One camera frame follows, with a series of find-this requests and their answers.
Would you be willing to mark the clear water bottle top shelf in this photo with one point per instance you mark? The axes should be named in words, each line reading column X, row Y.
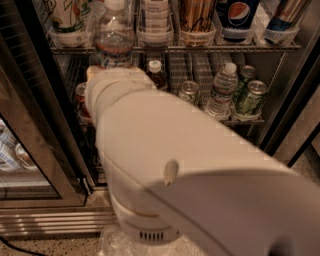
column 113, row 37

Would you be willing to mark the white green soda can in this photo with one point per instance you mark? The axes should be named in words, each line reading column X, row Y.
column 189, row 91

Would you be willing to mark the water bottle middle shelf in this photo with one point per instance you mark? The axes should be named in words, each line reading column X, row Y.
column 223, row 88

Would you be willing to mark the gold can top shelf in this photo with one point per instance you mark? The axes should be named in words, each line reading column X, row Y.
column 196, row 15

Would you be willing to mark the red Coca-Cola can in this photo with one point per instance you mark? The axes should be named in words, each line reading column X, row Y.
column 80, row 98

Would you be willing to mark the brown tea bottle right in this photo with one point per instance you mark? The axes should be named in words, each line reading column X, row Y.
column 156, row 75

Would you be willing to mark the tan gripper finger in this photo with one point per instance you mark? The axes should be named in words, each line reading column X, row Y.
column 92, row 71

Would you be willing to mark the glass fridge door left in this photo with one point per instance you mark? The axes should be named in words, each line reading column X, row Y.
column 35, row 173

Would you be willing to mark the blue Pepsi can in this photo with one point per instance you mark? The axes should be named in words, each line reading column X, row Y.
column 236, row 17

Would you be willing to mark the white labelled bottle top shelf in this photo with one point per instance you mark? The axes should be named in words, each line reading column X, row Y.
column 154, row 15

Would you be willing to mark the stainless steel fridge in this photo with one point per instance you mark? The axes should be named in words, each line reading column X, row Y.
column 14, row 34

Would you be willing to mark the clear plastic bin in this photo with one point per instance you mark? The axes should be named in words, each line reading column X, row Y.
column 114, row 242

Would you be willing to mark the silver blue can top shelf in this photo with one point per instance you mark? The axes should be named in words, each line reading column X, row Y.
column 282, row 25

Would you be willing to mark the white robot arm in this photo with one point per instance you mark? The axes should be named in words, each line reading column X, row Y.
column 173, row 170

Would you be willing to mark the green can rear middle shelf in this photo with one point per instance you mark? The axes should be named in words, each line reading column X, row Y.
column 247, row 73

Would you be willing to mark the green white can top shelf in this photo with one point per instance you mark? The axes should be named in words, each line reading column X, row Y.
column 67, row 16

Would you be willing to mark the green can front middle shelf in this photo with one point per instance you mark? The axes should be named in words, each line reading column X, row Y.
column 251, row 98

